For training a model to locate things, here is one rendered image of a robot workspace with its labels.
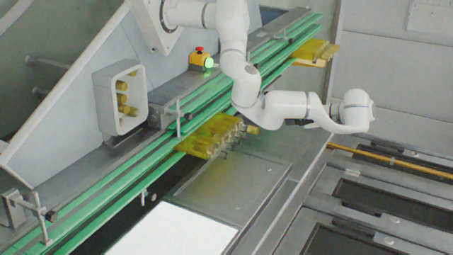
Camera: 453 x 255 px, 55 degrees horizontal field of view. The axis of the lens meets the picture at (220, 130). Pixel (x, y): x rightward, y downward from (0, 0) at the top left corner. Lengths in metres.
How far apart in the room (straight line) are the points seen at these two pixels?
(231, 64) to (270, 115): 0.20
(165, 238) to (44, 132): 0.51
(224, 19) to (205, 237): 0.71
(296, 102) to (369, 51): 6.31
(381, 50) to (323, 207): 6.02
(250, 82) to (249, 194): 0.51
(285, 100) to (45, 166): 0.78
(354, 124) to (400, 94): 6.38
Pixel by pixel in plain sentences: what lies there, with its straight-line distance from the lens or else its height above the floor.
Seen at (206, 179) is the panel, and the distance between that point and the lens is 1.74.
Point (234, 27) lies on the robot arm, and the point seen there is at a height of 1.17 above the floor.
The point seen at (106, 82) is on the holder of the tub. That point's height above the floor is 0.81.
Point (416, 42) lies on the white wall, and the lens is 7.47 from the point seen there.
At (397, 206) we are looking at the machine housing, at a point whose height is 1.75.
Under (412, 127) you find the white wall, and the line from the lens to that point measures 7.96.
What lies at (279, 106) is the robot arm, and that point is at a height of 1.38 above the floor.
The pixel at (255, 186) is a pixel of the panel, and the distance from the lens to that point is 1.71.
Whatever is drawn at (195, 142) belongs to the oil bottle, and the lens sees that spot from 1.68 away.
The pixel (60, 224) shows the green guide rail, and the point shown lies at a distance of 1.35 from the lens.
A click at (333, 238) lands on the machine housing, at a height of 1.59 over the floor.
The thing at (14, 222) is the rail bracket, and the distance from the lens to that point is 1.33.
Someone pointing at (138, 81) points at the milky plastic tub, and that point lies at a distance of 1.62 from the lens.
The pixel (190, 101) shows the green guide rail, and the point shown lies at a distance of 1.75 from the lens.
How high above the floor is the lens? 1.78
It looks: 24 degrees down
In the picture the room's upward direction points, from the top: 106 degrees clockwise
